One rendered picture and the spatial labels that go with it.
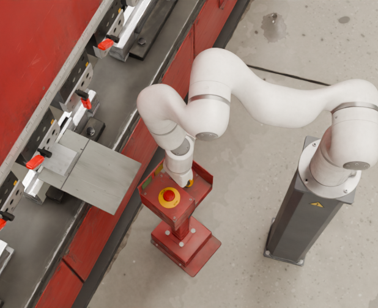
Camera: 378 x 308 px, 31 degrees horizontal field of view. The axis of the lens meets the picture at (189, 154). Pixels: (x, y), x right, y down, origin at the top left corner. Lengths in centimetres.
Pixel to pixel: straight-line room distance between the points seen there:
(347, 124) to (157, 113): 46
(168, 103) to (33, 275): 81
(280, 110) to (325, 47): 182
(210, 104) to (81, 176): 65
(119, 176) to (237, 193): 111
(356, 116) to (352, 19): 186
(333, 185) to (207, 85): 64
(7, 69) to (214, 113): 48
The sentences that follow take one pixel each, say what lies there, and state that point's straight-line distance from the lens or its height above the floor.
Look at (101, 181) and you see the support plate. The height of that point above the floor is 100.
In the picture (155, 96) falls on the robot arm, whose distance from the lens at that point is 163.
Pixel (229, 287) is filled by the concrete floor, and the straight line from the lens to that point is 298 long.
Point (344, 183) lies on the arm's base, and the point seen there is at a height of 101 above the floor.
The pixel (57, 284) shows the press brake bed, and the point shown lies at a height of 67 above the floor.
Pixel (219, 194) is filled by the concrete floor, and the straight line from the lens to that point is 307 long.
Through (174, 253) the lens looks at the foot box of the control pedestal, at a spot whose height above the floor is 12.
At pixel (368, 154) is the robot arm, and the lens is 168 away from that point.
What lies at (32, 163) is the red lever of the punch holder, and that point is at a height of 124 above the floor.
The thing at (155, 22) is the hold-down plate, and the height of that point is 90.
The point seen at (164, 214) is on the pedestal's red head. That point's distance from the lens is 225.
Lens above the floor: 294
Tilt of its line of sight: 70 degrees down
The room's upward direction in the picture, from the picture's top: 2 degrees counter-clockwise
